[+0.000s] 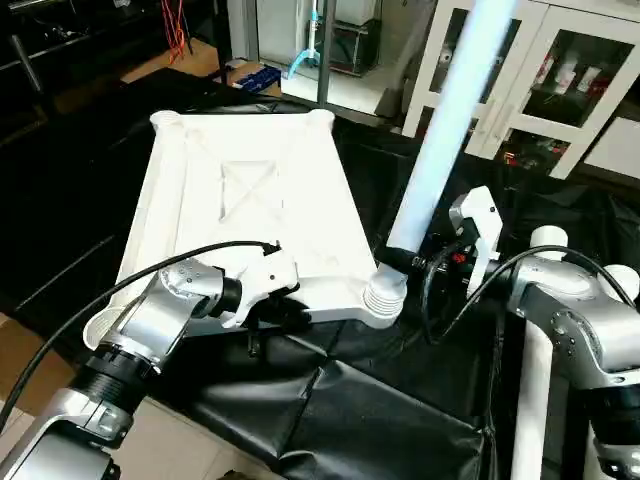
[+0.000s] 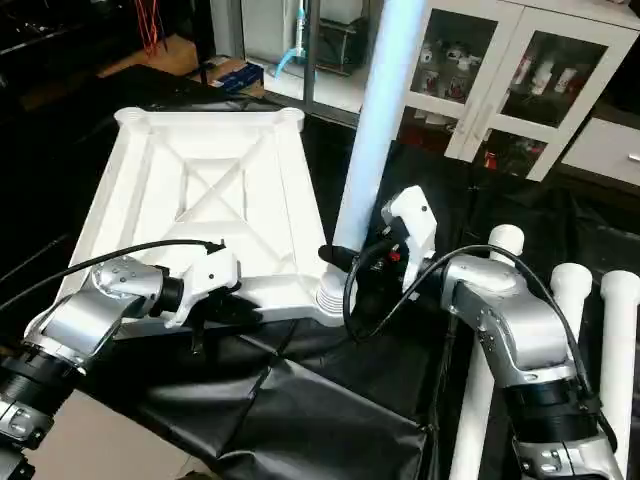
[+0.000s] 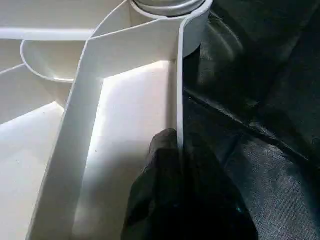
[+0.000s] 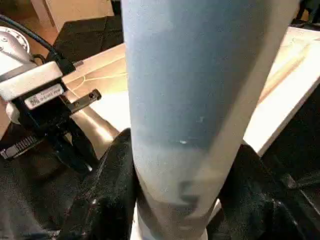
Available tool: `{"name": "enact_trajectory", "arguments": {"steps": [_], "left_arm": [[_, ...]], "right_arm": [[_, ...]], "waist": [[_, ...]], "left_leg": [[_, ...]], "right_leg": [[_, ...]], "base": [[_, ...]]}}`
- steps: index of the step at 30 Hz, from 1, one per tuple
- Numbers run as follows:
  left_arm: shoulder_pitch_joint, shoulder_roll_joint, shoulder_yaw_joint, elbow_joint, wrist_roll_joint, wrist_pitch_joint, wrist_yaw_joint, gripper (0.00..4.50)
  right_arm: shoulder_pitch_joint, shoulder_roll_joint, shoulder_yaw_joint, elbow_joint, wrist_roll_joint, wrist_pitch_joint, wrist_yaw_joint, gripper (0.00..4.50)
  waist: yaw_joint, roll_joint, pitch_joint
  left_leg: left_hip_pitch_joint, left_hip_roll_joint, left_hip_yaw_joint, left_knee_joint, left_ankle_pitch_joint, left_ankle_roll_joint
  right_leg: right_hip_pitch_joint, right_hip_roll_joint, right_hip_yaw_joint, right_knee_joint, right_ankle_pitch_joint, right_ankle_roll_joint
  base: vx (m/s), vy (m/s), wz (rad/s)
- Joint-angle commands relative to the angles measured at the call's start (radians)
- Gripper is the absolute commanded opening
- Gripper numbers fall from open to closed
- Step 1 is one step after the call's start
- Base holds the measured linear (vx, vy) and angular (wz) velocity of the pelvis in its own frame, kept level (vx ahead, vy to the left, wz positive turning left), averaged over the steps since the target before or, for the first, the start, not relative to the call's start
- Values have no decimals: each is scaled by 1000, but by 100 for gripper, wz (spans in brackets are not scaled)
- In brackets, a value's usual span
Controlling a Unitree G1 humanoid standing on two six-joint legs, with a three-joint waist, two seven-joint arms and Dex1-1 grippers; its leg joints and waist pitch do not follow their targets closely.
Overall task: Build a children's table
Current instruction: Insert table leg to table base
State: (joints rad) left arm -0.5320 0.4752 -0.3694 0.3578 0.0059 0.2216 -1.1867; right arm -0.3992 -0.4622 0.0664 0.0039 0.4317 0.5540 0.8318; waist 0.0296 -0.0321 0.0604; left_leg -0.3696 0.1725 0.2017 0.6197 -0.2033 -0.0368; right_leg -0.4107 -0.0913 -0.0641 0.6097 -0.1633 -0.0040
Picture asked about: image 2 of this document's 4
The white plastic table top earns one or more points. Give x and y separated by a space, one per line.
220 190

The white plastic table leg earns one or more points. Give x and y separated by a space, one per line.
480 380
618 370
570 300
375 130

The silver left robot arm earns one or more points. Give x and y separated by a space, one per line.
80 320

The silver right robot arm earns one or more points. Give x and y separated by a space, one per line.
510 330

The black work mat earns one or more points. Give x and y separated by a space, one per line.
320 420

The grey metal pole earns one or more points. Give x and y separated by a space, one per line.
310 55

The brown cardboard box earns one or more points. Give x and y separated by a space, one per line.
235 76

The light blue mop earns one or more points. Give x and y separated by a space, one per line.
292 50

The white glass door cabinet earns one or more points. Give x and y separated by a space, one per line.
500 85

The white appliance cabinet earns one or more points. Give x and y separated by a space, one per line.
275 28

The white drawer unit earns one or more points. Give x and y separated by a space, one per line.
610 150

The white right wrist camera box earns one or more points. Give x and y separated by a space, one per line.
412 235

